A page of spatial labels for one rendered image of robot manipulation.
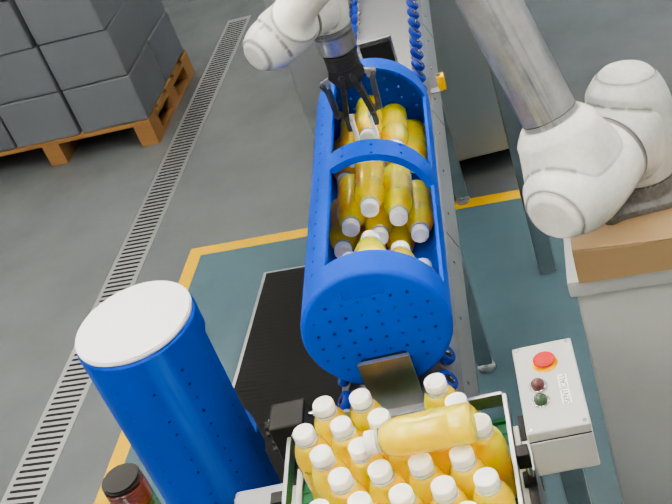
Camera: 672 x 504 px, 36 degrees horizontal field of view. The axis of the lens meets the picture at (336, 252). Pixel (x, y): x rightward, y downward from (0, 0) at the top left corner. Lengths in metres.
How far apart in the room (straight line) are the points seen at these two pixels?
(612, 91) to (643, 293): 0.42
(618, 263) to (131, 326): 1.05
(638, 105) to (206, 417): 1.15
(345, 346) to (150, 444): 0.64
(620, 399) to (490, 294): 1.44
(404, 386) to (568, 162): 0.52
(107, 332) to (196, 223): 2.37
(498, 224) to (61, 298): 1.92
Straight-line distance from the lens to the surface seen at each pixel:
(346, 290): 1.86
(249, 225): 4.49
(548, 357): 1.74
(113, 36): 5.33
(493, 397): 1.89
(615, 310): 2.12
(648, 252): 2.01
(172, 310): 2.30
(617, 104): 1.93
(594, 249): 1.99
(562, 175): 1.78
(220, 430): 2.40
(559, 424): 1.65
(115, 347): 2.28
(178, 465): 2.43
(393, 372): 1.93
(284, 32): 2.08
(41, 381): 4.21
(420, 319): 1.90
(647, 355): 2.21
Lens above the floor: 2.29
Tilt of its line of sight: 34 degrees down
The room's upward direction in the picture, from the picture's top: 21 degrees counter-clockwise
